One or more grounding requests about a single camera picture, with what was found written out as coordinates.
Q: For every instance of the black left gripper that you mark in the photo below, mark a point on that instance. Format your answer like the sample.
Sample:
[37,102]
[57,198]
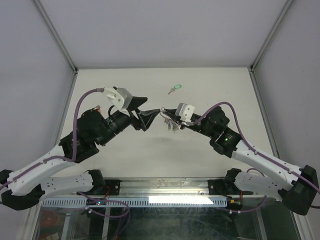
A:
[145,118]

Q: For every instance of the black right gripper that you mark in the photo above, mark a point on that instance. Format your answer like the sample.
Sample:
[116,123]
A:
[172,113]

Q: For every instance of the silver keyring with keys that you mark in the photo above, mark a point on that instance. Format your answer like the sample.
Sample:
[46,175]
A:
[171,125]

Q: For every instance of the key with green tag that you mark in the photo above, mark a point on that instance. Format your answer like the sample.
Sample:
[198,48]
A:
[175,88]

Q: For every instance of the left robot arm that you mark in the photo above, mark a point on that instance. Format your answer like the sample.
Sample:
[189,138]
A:
[28,186]

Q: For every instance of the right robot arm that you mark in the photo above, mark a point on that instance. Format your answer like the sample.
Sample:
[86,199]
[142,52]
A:
[296,187]

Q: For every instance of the key with red tag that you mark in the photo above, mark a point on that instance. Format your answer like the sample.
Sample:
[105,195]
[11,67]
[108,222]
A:
[98,109]

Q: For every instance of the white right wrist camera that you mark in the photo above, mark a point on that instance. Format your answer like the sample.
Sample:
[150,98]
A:
[184,108]

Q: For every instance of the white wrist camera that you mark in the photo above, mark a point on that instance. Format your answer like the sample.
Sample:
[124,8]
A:
[184,108]
[120,98]

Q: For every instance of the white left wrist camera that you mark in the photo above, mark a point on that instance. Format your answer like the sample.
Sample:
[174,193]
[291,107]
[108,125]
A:
[120,98]

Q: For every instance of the metal mounting rail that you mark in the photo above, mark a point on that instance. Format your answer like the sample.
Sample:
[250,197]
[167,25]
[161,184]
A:
[145,187]

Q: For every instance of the white slotted cable duct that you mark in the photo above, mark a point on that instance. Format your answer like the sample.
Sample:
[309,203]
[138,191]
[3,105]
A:
[137,202]

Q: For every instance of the left aluminium frame post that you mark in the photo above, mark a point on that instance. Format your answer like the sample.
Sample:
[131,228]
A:
[38,5]

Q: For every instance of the aluminium frame post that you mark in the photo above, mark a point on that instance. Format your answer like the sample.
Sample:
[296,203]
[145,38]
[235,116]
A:
[38,5]
[272,33]

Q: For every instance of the right aluminium frame post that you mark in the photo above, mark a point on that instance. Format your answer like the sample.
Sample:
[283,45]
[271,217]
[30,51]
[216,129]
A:
[272,33]

